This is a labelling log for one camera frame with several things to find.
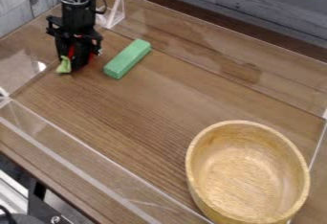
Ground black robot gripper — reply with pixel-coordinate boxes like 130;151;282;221
45;15;103;71

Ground red plush strawberry toy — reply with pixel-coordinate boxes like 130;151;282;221
55;41;82;74

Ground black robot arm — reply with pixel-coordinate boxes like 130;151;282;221
45;0;105;75

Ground green rectangular block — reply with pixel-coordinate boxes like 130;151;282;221
103;39;152;79

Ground clear acrylic tray walls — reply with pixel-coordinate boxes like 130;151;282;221
0;0;327;224

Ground black metal equipment base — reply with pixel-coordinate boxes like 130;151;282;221
0;172;73;224

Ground light wooden bowl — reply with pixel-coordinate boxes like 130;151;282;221
185;120;310;224

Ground black cable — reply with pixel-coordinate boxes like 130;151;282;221
0;203;17;224

